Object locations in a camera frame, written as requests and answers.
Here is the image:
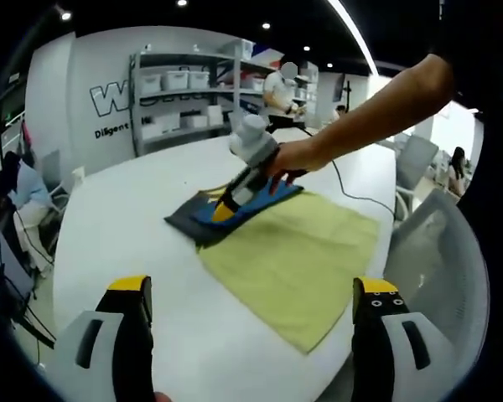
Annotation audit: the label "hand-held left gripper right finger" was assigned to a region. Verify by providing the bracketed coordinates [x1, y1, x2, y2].
[350, 276, 462, 402]

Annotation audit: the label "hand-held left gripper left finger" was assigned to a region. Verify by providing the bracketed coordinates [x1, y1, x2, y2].
[54, 275, 156, 402]

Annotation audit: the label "yellow blue grey garment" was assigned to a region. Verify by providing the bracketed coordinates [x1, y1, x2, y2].
[163, 178, 381, 356]

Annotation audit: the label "person's right hand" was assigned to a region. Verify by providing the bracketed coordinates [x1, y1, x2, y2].
[266, 140, 324, 196]

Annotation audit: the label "rows of white storage bins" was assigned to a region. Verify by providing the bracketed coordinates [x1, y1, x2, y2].
[140, 39, 319, 139]

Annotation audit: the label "grey mesh office chair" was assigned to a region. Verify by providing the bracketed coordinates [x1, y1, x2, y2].
[383, 188, 491, 378]

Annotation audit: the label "grey metal storage shelf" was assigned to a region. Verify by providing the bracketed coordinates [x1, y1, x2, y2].
[128, 39, 319, 157]

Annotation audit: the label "ceiling light strip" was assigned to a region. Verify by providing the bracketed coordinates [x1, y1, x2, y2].
[326, 0, 381, 76]

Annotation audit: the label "round ceiling spotlights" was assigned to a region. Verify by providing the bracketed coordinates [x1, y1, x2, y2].
[60, 0, 334, 70]

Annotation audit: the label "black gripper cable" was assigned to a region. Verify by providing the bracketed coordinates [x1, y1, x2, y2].
[329, 158, 399, 221]

